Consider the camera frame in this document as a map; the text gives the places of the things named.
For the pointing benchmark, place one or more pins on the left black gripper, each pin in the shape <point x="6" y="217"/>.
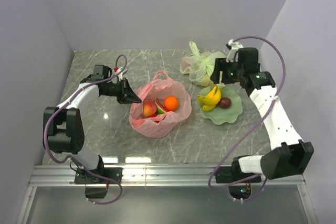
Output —
<point x="127" y="94"/>

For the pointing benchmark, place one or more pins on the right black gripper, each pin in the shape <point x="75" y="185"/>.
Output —
<point x="221" y="65"/>

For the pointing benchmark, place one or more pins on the fake peach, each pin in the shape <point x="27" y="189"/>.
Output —
<point x="149" y="108"/>

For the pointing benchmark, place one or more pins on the fake red apple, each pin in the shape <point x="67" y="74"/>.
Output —
<point x="154" y="116"/>

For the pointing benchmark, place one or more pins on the pink plastic bag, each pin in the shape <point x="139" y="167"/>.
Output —
<point x="161" y="123"/>

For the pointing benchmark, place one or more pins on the fake watermelon slice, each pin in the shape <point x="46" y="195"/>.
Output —
<point x="160" y="108"/>

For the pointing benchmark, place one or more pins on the fake dark plum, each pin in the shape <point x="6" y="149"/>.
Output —
<point x="225" y="103"/>

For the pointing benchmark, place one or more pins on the fake banana bunch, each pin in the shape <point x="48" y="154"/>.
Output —
<point x="210" y="100"/>

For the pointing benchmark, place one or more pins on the fake orange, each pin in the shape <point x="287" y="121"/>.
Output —
<point x="171" y="103"/>

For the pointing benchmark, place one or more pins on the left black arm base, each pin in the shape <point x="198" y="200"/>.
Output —
<point x="96" y="186"/>

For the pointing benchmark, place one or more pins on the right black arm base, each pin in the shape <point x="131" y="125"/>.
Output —
<point x="230" y="174"/>

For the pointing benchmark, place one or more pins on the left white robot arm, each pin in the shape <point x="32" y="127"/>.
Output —
<point x="63" y="133"/>

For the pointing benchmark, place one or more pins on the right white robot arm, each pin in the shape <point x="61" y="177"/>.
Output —
<point x="289" y="154"/>

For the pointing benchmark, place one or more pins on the tied green plastic bag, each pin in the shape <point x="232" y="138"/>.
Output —
<point x="199" y="66"/>

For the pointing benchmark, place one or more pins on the green wavy fruit plate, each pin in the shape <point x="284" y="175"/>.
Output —
<point x="219" y="115"/>

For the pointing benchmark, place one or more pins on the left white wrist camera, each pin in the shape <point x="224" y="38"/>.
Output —
<point x="119" y="72"/>

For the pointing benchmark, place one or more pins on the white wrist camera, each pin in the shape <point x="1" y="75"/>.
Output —
<point x="119" y="72"/>
<point x="233" y="48"/>

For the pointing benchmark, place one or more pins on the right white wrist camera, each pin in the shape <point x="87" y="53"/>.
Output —
<point x="233" y="48"/>

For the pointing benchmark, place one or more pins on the aluminium rail frame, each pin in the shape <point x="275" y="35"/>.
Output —
<point x="147" y="175"/>

